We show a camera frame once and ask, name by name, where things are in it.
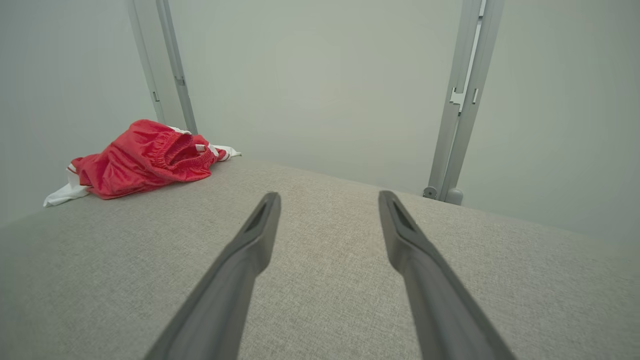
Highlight red white basketball jersey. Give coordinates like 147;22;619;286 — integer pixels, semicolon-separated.
44;127;242;207

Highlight grey metal frame stand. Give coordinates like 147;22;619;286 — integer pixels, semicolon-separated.
127;0;198;135

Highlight red shorts white stripe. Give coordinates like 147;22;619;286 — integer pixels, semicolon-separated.
70;119;228;200

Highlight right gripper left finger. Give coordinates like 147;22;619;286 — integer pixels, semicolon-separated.
144;192;282;360

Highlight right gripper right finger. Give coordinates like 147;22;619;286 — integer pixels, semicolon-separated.
378;190;517;360

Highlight grey metal post with foot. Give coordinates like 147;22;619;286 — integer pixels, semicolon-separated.
422;0;505;206

